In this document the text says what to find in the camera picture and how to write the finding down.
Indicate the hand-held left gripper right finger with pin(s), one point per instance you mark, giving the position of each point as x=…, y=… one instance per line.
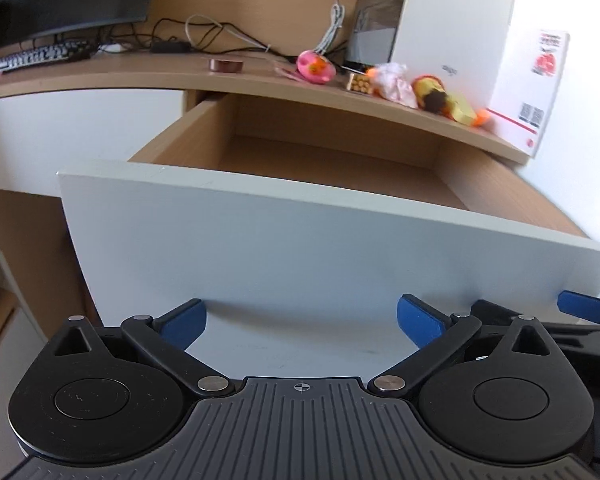
x=420, y=322

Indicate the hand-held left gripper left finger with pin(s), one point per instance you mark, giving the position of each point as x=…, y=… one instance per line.
x=185, y=322

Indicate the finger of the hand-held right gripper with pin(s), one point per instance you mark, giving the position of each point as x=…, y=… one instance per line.
x=585, y=306
x=495, y=311

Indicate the white front wooden drawer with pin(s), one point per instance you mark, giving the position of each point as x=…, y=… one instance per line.
x=280, y=240

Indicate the yellow toy cake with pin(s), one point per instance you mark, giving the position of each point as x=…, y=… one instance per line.
x=440, y=100

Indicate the small orange toy piece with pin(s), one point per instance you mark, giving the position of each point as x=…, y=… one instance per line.
x=481, y=117

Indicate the white desk front panel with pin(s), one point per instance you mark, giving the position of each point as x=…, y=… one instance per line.
x=80, y=135

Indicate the white and pink doll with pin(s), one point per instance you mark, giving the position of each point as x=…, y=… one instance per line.
x=394, y=85

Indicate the clear box of yellow sticks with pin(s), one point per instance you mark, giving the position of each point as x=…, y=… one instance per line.
x=360, y=82

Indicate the brown tape roll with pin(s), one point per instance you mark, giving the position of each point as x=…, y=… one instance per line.
x=225, y=65

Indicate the pink round toy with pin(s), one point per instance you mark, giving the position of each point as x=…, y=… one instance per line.
x=316, y=66

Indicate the black power adapter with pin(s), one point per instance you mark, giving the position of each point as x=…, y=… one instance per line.
x=170, y=46

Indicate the small white device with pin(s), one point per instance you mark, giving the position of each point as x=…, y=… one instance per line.
x=112, y=47

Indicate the white computer case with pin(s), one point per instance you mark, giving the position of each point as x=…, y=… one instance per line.
x=450, y=20

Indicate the black and white keyboard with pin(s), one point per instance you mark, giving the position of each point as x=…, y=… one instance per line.
x=35, y=55

